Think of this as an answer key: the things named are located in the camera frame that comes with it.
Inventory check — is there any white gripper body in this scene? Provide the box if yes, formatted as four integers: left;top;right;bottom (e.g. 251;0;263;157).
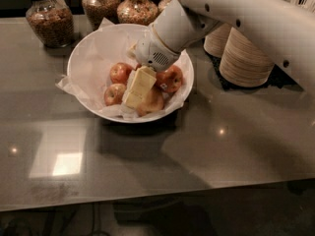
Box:
135;25;180;72

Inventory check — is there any paper bowl stack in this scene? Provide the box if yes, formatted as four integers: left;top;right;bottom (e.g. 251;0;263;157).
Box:
220;28;275;88
204;24;231;58

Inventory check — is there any yellow red apple front left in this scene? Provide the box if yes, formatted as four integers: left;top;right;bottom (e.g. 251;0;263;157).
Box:
104;84;126;106

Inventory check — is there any paper bowl stack rear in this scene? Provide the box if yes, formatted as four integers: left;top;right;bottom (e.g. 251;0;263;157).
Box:
204;24;231;58

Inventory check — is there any red apple back right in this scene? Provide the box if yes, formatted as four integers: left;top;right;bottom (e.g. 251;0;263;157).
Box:
156;65;183;93

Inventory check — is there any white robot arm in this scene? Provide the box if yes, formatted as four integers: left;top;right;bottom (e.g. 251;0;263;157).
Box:
129;0;315;94

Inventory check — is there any dark red apple back middle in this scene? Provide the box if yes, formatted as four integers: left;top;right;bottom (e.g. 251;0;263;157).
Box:
135;63;142;70

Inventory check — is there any white bowl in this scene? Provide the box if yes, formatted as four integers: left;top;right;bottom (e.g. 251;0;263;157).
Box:
66;23;195;124

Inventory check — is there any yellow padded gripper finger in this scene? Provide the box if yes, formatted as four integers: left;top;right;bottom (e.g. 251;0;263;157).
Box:
122;66;157;109

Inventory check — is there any white paper liner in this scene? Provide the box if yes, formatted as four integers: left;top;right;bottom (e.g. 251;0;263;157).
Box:
54;17;190;120

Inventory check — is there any glass cereal jar far left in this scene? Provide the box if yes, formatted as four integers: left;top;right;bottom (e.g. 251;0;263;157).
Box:
26;0;74;48

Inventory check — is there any paper bowl stack front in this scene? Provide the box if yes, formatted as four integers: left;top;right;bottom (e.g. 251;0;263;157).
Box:
220;28;275;88

